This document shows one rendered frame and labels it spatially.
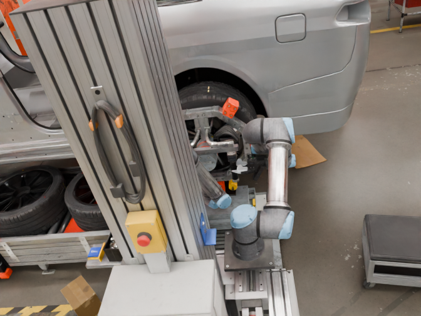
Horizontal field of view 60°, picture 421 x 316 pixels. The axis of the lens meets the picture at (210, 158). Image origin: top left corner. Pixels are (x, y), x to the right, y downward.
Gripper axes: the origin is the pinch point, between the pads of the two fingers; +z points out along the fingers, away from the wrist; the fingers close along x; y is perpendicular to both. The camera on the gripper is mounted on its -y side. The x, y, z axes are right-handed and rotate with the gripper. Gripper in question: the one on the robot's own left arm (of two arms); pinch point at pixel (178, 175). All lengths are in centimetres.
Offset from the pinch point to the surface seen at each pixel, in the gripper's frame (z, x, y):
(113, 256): 9, -52, 32
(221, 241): -1, 19, 77
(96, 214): 53, -42, 34
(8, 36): 520, 44, 2
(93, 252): 23, -59, 35
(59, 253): 69, -74, 60
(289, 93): -21, 80, -24
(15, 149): 119, -61, -5
